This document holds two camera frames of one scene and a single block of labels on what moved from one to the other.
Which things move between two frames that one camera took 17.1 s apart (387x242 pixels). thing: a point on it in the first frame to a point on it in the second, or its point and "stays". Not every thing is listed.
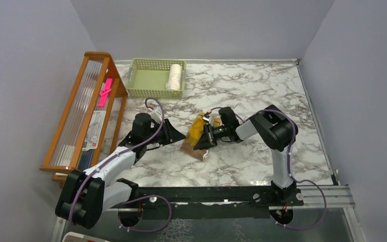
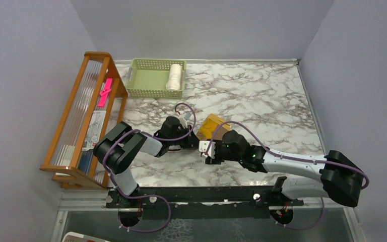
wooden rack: [88, 130] stays
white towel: [175, 73] stays
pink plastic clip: [105, 93] stays
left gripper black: [171, 134] to [191, 141]
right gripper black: [207, 139] to [215, 160]
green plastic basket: [147, 78] stays
